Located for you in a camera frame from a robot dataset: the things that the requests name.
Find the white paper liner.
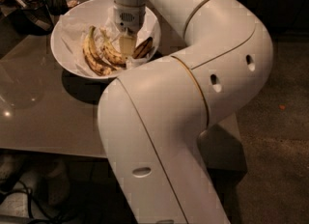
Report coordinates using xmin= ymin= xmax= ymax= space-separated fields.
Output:
xmin=51 ymin=0 xmax=126 ymax=81

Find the white perforated clog shoe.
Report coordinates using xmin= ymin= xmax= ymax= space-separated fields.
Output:
xmin=44 ymin=159 xmax=70 ymax=207

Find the black mesh basket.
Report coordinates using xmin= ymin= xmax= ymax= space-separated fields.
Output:
xmin=14 ymin=0 xmax=54 ymax=35

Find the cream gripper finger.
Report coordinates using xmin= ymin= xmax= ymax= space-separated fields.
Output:
xmin=119 ymin=29 xmax=137 ymax=57

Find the black floor cable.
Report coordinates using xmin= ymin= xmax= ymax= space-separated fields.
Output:
xmin=0 ymin=161 xmax=98 ymax=224

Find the left spotted banana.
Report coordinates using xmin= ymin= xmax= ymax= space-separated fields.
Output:
xmin=82 ymin=26 xmax=115 ymax=76

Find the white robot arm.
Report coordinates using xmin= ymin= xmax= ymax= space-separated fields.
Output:
xmin=98 ymin=0 xmax=273 ymax=224

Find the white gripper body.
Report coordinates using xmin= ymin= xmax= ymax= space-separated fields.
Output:
xmin=113 ymin=3 xmax=146 ymax=35

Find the white ceramic bowl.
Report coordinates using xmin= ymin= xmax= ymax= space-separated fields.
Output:
xmin=51 ymin=0 xmax=161 ymax=81

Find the spotted banana bunch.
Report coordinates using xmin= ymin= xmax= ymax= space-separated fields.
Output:
xmin=100 ymin=28 xmax=154 ymax=67

